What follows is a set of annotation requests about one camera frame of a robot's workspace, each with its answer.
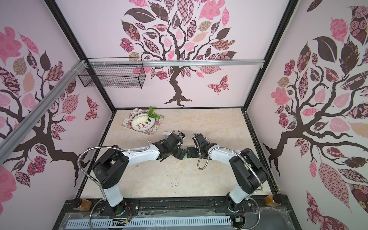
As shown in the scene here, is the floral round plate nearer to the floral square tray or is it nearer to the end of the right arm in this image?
the floral square tray

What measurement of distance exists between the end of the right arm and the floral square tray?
0.36 meters

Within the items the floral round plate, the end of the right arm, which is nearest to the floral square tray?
the floral round plate

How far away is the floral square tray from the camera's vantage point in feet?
3.54

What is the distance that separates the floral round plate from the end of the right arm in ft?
1.33

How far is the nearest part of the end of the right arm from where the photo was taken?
68 cm

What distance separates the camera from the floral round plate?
3.56 feet
